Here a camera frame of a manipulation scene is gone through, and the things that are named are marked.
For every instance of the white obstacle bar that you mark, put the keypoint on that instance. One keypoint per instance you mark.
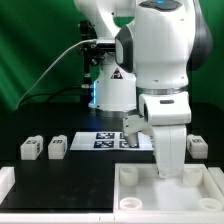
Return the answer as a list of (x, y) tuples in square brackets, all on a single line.
[(218, 176), (7, 181), (7, 218)]

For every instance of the white left obstacle bar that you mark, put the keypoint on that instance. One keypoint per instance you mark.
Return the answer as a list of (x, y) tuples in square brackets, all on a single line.
[(7, 181)]

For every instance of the white right obstacle bar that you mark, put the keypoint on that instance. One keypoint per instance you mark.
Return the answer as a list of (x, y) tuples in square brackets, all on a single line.
[(218, 176)]

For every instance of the white front obstacle bar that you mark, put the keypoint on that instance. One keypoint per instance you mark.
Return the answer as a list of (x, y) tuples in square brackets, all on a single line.
[(7, 218)]

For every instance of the white square tabletop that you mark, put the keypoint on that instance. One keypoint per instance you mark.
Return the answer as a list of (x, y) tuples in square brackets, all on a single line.
[(142, 197)]

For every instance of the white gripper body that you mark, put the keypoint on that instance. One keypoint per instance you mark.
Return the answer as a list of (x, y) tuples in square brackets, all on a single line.
[(170, 147)]

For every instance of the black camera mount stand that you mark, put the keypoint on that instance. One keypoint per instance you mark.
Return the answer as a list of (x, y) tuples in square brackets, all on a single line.
[(90, 57)]

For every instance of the paper sheet with tags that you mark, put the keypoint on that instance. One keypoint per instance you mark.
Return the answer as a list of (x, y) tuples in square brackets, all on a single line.
[(109, 141)]

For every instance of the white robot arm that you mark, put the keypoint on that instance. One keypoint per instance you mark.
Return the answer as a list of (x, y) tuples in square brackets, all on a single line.
[(145, 48)]

